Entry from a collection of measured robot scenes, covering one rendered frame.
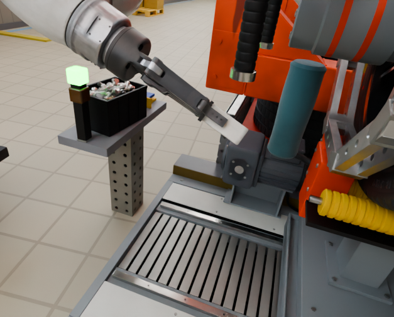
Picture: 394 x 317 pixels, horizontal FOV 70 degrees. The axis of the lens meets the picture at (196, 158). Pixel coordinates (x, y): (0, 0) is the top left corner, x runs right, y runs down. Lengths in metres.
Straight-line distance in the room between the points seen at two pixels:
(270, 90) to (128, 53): 0.78
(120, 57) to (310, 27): 0.35
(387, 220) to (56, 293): 0.94
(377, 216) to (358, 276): 0.30
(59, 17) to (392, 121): 0.46
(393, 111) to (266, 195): 0.93
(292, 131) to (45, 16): 0.61
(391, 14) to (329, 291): 0.66
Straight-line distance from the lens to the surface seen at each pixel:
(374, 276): 0.93
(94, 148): 0.87
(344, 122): 0.81
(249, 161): 1.02
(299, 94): 0.77
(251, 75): 0.49
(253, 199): 1.30
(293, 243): 1.09
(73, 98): 0.83
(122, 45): 0.44
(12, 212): 1.40
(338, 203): 0.65
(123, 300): 0.94
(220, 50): 1.13
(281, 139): 0.82
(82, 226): 1.26
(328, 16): 0.59
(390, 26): 0.61
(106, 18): 0.45
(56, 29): 0.48
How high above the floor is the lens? 0.88
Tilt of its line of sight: 32 degrees down
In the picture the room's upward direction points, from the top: 7 degrees clockwise
